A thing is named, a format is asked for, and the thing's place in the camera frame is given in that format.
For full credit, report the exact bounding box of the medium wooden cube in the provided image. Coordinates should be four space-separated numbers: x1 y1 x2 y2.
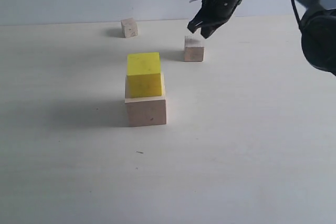
184 35 204 62

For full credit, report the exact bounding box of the small wooden cube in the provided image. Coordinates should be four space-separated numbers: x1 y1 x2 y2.
121 18 138 38

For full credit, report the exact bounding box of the yellow cube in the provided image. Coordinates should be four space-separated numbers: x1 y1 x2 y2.
127 52 162 98

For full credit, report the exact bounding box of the large pale wooden cube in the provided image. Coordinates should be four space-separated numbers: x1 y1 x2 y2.
124 74 167 127

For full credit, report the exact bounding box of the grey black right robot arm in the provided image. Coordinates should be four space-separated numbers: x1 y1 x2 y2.
187 0 335 74

